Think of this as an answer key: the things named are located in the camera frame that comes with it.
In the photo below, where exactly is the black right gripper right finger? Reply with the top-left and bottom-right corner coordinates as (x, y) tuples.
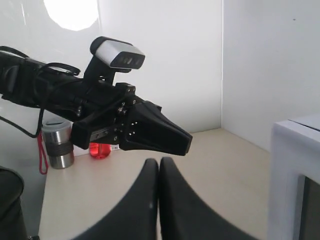
(158, 157), (255, 240)

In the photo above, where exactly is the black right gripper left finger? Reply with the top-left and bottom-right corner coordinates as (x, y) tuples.
(77, 158), (159, 240)

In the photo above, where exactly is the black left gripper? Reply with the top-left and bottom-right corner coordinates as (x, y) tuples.
(71, 82), (193, 156)

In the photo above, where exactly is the white microwave door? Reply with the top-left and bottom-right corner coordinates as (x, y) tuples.
(267, 114), (320, 240)

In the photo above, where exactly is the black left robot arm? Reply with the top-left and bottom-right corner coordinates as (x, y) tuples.
(0, 46), (193, 156)

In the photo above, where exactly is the red transparent bottle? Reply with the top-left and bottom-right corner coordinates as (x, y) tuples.
(89, 142), (112, 160)

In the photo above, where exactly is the stainless steel travel mug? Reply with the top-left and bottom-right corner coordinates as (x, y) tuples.
(41, 117), (75, 170)

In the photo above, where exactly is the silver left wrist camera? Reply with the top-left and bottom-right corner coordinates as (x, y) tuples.
(90, 36), (146, 73)

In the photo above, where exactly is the red cord loop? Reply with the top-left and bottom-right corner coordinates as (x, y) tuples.
(37, 131), (49, 174)

